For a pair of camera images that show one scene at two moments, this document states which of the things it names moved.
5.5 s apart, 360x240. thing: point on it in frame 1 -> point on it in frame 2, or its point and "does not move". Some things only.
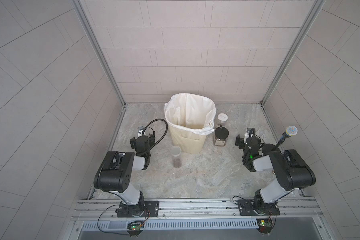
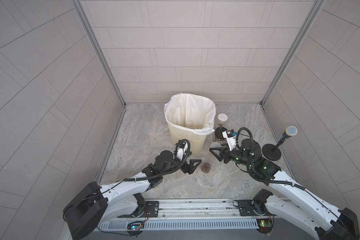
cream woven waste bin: [189, 141] does not move
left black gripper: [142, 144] -> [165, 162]
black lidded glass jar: [221, 133] does not move
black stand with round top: [290, 131] does not move
